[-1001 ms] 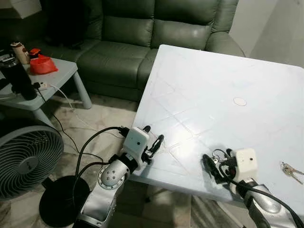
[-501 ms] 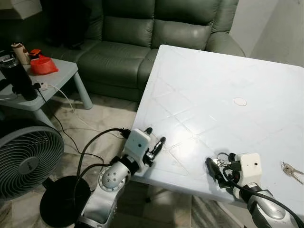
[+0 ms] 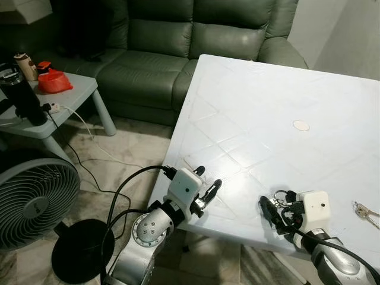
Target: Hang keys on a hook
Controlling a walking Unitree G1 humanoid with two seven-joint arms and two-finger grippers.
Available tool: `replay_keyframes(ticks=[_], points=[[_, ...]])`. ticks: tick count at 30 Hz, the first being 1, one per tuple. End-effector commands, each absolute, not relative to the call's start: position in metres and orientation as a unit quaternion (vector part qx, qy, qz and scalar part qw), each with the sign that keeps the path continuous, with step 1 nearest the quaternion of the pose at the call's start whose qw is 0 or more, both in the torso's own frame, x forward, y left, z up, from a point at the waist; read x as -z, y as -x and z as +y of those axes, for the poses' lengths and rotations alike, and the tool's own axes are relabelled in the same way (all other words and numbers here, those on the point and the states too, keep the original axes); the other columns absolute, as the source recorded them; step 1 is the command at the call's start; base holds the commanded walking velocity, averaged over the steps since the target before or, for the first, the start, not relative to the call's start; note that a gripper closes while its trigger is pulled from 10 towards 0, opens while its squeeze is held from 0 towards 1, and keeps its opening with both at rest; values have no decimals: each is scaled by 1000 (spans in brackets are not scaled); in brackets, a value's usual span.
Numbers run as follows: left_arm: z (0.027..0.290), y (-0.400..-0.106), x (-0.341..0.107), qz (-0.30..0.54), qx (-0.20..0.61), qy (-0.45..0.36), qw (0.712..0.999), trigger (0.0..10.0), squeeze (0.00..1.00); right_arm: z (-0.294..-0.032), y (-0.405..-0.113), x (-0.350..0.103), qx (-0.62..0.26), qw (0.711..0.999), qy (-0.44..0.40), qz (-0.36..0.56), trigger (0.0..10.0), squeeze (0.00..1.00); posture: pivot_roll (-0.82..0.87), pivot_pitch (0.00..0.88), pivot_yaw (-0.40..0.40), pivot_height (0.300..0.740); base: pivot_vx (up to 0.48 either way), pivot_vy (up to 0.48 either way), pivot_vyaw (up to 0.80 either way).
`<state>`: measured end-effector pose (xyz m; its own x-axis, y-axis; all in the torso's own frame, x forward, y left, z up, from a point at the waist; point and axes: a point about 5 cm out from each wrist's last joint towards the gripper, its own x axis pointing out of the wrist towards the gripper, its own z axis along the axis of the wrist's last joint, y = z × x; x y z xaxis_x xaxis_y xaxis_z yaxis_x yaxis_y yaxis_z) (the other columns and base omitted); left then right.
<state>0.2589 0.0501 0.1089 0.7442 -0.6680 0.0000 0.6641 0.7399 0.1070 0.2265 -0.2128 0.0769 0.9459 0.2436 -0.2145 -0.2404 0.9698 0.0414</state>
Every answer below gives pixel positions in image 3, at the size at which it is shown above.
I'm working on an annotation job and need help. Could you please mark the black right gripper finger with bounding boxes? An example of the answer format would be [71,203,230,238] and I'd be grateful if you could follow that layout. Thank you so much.
[259,195,286,232]

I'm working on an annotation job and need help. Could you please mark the white plastic table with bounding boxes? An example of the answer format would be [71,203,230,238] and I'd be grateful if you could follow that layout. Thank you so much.
[146,54,380,269]

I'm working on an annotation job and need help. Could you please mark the silver key bunch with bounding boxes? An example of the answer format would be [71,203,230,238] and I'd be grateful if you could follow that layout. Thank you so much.
[353,201,380,230]

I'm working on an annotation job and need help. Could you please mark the black round fan base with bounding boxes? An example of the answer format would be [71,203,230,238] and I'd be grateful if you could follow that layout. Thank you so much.
[52,218,116,285]

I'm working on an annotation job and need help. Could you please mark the green leather sofa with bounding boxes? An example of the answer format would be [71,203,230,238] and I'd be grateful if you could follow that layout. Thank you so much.
[0,0,309,126]

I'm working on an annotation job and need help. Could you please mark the pale grey plastic side table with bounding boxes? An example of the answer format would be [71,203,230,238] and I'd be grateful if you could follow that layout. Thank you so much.
[0,71,118,162]

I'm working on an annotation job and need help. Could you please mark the white power strip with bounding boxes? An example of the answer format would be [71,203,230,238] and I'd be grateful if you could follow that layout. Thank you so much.
[43,102,62,115]

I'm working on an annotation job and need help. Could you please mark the grey floor fan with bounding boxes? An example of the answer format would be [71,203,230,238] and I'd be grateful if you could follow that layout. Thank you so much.
[0,155,81,251]

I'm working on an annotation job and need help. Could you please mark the red plastic bag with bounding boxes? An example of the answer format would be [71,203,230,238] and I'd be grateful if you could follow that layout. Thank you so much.
[36,61,74,94]

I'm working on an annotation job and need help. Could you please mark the black cloth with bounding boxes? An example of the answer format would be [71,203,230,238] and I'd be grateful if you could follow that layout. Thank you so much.
[58,0,129,61]

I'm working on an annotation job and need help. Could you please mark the black tumbler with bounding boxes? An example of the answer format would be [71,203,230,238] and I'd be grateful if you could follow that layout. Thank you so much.
[0,64,49,126]

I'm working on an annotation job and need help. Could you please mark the beige bottle with brown print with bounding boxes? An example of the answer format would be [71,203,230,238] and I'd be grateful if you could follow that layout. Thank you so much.
[14,53,39,82]

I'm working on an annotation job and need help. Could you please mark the white box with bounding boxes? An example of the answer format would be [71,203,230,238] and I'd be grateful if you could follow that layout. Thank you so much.
[0,0,37,25]

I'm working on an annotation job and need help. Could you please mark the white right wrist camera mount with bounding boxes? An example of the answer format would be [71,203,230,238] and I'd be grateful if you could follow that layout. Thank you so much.
[294,190,331,236]

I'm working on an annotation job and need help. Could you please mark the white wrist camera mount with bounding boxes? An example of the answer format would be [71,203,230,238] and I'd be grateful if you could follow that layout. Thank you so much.
[294,190,331,236]
[166,168,204,216]

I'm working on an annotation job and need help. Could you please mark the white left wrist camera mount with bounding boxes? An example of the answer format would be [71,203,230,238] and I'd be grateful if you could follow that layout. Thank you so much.
[166,168,204,216]

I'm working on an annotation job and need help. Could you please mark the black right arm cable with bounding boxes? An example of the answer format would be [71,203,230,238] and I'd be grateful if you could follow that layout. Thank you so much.
[283,218,380,282]

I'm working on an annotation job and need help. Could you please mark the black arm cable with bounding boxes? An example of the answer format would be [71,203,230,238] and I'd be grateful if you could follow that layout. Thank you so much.
[100,164,179,284]
[283,218,380,282]

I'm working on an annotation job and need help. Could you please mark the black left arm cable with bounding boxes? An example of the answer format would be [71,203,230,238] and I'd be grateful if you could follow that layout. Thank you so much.
[100,164,179,284]

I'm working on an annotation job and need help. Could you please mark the thin black floor cable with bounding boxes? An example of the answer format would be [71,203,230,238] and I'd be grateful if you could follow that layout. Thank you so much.
[45,110,122,195]

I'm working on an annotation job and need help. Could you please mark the white power cable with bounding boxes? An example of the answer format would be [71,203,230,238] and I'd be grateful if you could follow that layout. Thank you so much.
[58,106,153,169]

